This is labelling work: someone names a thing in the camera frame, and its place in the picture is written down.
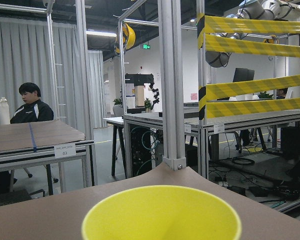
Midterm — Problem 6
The yellow black barrier tape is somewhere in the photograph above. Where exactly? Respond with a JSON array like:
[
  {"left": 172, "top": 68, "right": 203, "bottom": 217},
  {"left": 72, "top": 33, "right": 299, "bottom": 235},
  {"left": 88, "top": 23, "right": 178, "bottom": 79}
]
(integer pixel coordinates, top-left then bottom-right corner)
[{"left": 196, "top": 13, "right": 300, "bottom": 121}]

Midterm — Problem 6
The neighbouring brown topped table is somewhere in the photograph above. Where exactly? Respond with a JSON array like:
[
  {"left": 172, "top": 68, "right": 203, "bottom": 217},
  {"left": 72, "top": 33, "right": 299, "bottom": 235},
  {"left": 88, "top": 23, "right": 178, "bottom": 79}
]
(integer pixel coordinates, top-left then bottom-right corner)
[{"left": 0, "top": 120, "right": 95, "bottom": 188}]

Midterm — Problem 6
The yellow hard hat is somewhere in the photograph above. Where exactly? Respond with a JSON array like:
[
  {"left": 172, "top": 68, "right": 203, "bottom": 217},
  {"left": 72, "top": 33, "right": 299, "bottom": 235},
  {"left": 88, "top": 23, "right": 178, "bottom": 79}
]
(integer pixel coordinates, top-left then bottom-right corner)
[{"left": 114, "top": 23, "right": 136, "bottom": 56}]

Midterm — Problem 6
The neighbouring person in black jacket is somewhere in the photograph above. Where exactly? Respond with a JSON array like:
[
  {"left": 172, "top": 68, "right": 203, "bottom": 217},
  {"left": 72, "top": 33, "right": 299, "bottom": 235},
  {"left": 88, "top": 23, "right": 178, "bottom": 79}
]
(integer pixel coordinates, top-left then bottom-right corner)
[{"left": 0, "top": 82, "right": 54, "bottom": 194}]

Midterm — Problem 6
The yellow plastic cup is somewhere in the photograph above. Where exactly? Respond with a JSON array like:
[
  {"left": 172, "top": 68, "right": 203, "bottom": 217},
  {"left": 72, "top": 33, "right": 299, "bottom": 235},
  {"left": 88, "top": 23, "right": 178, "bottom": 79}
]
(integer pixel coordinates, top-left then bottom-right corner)
[{"left": 81, "top": 185, "right": 242, "bottom": 240}]

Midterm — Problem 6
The aluminium frame post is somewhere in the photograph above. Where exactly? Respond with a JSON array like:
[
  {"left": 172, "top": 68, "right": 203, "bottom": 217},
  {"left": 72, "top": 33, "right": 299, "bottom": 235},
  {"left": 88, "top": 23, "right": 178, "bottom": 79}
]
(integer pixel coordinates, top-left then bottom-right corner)
[{"left": 157, "top": 0, "right": 186, "bottom": 171}]

